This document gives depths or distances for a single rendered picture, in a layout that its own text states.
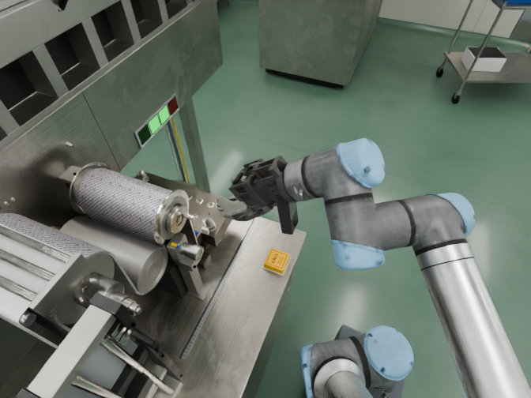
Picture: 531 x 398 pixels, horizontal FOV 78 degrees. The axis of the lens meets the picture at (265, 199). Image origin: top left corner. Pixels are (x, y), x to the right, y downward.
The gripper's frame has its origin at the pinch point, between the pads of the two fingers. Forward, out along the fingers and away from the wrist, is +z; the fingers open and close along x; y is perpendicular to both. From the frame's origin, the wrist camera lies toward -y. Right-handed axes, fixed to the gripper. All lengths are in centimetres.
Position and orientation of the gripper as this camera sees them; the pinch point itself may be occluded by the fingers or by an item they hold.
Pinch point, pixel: (231, 207)
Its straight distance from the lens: 73.8
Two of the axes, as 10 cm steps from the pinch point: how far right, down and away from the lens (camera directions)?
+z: -7.1, 1.8, 6.8
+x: -3.8, 7.2, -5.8
